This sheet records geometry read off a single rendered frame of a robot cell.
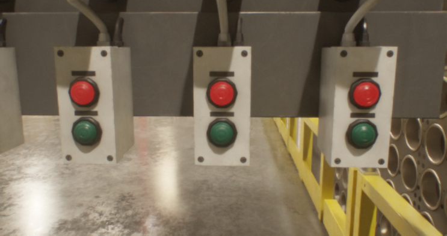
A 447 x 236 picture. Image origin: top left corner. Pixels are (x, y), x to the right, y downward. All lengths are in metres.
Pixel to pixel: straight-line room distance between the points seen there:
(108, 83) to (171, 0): 0.17
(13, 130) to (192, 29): 0.30
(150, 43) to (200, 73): 0.13
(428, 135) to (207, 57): 2.29
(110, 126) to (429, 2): 0.48
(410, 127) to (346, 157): 2.44
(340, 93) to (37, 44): 0.43
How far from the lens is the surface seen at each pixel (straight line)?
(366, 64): 0.47
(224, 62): 0.45
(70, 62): 0.49
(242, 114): 0.45
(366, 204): 1.20
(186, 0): 0.57
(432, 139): 2.68
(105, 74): 0.48
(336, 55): 0.47
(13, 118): 0.62
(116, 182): 2.20
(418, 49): 0.59
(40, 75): 0.61
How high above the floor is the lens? 0.77
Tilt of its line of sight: 10 degrees down
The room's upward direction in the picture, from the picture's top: straight up
